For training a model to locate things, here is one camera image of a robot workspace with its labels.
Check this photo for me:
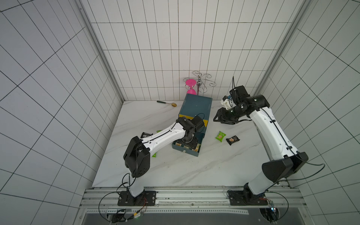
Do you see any teal bottom drawer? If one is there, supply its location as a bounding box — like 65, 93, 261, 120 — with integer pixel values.
172, 139, 202, 157

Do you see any black brown cookie packet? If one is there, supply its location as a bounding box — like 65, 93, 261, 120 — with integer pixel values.
226, 136, 240, 146

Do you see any yellow drawer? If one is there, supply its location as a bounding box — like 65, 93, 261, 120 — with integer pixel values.
179, 113, 208, 127

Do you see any teal drawer cabinet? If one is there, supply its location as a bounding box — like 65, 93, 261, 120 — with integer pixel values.
178, 93, 213, 133

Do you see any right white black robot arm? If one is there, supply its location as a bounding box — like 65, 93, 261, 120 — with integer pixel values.
213, 86, 308, 205

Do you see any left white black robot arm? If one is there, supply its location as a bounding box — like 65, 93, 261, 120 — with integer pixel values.
118, 116, 205, 206

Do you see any pink hourglass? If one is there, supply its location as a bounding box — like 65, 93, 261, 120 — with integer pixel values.
185, 79, 197, 95

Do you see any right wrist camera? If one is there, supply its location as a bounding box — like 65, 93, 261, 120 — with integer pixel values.
220, 96, 233, 110

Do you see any black handled gold spoon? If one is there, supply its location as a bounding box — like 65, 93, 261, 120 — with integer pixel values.
157, 100, 177, 107

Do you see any silver wire cup rack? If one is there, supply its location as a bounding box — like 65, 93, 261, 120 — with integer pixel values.
183, 71, 216, 95

